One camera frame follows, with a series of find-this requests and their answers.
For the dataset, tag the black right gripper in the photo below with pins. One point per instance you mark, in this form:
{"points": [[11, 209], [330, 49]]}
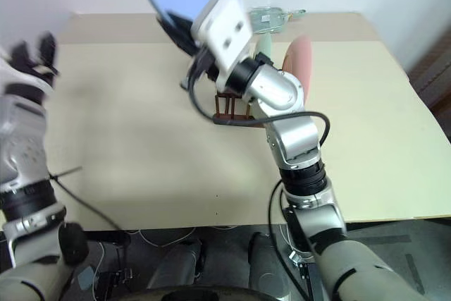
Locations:
{"points": [[201, 63]]}

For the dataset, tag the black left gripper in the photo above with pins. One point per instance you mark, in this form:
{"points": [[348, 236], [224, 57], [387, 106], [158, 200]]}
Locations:
{"points": [[30, 65]]}

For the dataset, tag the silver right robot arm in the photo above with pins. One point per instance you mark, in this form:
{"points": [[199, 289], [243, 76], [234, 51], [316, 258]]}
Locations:
{"points": [[282, 86]]}

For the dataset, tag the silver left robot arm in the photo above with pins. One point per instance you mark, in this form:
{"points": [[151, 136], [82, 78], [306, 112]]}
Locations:
{"points": [[21, 132]]}

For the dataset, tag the wooden dish rack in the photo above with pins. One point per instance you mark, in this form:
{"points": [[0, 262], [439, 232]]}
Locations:
{"points": [[218, 103]]}

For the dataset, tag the green plate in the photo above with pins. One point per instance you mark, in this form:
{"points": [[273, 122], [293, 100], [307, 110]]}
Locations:
{"points": [[265, 47]]}

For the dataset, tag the clear plastic bag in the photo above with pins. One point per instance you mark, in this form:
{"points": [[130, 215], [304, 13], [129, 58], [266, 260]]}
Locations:
{"points": [[267, 20]]}

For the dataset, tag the cream table cover sheet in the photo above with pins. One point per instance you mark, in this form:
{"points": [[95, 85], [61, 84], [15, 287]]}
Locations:
{"points": [[141, 139]]}

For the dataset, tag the pink plate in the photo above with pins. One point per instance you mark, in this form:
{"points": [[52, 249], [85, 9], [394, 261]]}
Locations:
{"points": [[299, 61]]}

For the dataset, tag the black zip tie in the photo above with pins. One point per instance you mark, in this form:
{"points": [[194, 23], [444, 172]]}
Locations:
{"points": [[67, 172]]}

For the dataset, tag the dark rounded grey shape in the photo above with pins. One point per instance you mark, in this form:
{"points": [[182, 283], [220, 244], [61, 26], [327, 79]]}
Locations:
{"points": [[176, 262], [262, 258]]}

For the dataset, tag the dark brown furniture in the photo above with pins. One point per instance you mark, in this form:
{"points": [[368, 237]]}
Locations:
{"points": [[437, 75]]}

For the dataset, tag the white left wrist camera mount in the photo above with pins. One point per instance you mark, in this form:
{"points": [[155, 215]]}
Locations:
{"points": [[21, 75]]}

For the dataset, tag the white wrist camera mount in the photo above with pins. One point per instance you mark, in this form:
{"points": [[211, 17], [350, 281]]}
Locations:
{"points": [[225, 33], [21, 75]]}

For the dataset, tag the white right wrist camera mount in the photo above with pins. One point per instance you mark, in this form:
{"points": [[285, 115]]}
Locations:
{"points": [[225, 33]]}

